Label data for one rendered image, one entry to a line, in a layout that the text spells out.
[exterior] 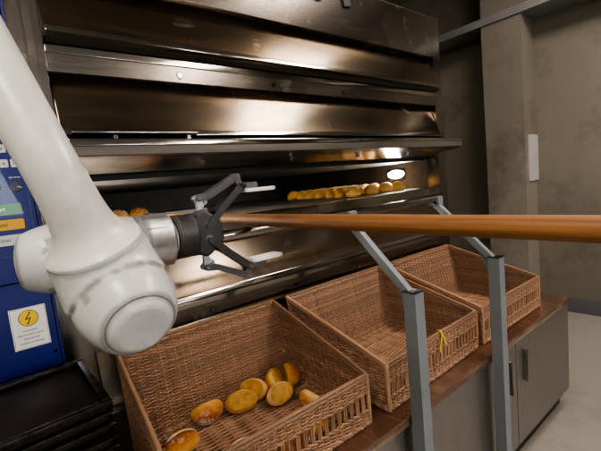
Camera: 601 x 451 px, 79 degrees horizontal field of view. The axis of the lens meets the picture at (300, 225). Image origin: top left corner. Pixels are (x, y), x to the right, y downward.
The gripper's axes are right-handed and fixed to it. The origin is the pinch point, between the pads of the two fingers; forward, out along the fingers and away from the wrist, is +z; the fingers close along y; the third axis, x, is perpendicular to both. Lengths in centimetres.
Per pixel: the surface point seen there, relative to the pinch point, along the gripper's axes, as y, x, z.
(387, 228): 1.4, 25.6, 4.9
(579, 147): -15, -27, 313
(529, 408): 98, 2, 121
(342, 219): 0.1, 15.9, 4.9
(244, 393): 55, -36, 7
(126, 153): -19.4, -40.4, -15.2
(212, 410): 56, -37, -3
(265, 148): -20, -40, 27
